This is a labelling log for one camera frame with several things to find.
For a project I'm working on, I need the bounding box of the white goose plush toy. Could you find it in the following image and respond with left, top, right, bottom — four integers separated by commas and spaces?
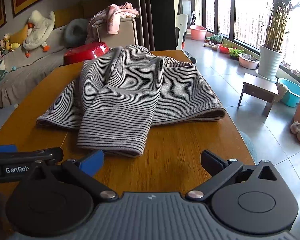
22, 10, 55, 58

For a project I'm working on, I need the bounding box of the small red basin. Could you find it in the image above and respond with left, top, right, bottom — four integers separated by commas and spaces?
218, 44, 232, 55

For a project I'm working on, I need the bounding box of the small dark wooden stool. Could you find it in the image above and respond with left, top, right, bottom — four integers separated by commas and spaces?
237, 72, 279, 117

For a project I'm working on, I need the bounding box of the white upright vacuum cleaner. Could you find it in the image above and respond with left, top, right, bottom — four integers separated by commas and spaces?
175, 0, 197, 64

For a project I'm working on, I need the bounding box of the grey striped shirt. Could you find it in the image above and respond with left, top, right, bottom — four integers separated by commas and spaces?
36, 44, 227, 158

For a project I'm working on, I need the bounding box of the orange plush toy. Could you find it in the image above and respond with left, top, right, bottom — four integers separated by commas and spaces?
2, 33, 11, 50

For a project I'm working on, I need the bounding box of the small yellow cushion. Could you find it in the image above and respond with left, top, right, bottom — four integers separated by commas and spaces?
9, 24, 29, 46

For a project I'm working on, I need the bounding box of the red round tub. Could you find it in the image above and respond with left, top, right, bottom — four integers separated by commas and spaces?
63, 42, 112, 67

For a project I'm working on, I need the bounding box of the grey covered sofa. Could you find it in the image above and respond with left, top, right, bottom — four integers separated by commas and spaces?
0, 17, 100, 110

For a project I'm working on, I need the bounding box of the mustard back cushion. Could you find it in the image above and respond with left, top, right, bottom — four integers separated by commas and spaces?
81, 0, 115, 19
52, 4, 85, 28

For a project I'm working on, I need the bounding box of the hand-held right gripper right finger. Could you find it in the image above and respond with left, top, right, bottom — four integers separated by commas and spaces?
185, 150, 278, 202

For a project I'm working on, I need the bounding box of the blue-grey chair seat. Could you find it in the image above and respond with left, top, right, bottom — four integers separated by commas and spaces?
240, 131, 258, 164

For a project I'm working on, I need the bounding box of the black window frame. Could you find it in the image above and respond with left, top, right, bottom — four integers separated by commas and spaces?
201, 0, 300, 80

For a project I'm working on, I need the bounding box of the grey neck pillow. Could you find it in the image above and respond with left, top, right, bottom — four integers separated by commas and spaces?
63, 19, 89, 48

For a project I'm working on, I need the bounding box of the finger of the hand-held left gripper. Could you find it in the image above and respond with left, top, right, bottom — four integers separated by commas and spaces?
0, 147, 64, 167
0, 144, 17, 153

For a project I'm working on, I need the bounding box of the empty pink basin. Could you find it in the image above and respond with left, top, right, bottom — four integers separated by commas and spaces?
189, 25, 207, 41

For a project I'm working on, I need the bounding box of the potted palm in white pot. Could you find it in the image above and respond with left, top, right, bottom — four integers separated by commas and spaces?
256, 0, 300, 82

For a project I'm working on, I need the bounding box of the pair of light shoes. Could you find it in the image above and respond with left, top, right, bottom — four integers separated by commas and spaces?
203, 41, 219, 51

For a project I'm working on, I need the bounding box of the dark brown curtain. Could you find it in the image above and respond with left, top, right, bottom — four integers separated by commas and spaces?
137, 0, 175, 52

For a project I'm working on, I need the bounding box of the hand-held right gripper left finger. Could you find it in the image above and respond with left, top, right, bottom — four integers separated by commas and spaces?
25, 150, 118, 202

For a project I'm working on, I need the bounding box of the teal plastic basin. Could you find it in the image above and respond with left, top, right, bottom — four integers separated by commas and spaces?
277, 78, 300, 107

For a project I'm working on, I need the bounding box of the pink clothes pile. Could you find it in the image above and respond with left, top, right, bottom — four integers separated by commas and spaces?
86, 2, 140, 44

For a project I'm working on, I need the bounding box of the tray of green seedlings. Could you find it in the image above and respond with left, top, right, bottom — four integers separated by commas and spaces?
229, 48, 244, 61

